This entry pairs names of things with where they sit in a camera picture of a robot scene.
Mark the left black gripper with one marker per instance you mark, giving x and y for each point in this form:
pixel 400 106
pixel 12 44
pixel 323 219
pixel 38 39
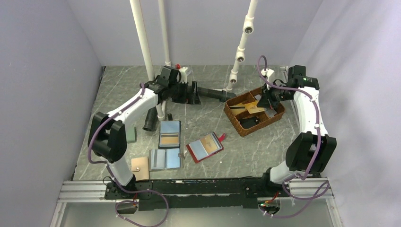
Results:
pixel 188 98

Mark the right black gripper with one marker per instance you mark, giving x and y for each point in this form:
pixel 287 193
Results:
pixel 265 100

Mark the gold VIP card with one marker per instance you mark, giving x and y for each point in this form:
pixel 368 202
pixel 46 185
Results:
pixel 252 107

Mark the red leather card holder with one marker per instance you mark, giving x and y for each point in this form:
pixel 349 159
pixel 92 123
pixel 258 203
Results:
pixel 206 146

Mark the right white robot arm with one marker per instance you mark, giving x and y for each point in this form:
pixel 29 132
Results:
pixel 312 149

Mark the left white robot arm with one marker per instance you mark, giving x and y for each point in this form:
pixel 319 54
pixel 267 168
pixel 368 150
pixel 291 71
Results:
pixel 107 141

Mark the gold cards in basket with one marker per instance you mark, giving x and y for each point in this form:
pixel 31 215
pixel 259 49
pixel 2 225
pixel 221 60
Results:
pixel 237 109

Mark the black cards in basket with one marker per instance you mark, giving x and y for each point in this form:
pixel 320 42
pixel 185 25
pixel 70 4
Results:
pixel 248 123

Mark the blue card holder orange card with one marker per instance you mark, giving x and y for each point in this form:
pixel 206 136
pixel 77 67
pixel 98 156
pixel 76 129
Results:
pixel 169 134

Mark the open blue grey card holder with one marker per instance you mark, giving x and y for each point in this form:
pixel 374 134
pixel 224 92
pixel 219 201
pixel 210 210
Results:
pixel 165 159

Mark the green card holder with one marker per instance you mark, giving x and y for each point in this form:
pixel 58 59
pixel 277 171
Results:
pixel 131 134

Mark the beige snap card holder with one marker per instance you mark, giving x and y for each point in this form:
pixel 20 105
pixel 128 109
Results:
pixel 140 168

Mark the brown wicker divided basket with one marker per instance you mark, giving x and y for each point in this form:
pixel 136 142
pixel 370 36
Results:
pixel 246 117

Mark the white rear pole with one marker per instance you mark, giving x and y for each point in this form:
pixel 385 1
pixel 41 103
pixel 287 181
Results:
pixel 163 25

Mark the white pole with fittings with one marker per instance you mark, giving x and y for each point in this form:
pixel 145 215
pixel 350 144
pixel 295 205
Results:
pixel 247 29

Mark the white front pole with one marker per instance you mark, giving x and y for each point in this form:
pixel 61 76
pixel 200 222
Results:
pixel 142 36

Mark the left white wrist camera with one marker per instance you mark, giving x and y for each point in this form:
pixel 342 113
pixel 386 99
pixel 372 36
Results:
pixel 185 72

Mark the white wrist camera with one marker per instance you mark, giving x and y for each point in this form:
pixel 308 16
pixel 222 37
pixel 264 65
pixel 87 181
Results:
pixel 185 72
pixel 268 74

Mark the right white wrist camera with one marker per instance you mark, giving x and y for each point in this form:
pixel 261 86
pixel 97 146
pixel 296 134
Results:
pixel 268 74

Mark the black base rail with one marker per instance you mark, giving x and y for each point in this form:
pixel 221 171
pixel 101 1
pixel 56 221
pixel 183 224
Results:
pixel 245 192

